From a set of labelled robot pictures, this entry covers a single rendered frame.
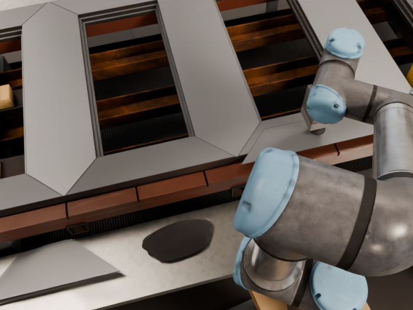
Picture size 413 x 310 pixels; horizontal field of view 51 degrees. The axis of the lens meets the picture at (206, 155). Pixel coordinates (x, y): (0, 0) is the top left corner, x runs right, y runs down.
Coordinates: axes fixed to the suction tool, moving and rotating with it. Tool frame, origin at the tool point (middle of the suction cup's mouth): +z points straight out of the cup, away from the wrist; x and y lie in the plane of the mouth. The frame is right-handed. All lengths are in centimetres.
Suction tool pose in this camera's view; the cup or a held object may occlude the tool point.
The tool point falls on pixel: (316, 128)
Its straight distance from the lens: 116.3
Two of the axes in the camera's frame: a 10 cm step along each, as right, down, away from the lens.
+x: 2.5, 8.3, -5.0
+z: 0.3, 5.1, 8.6
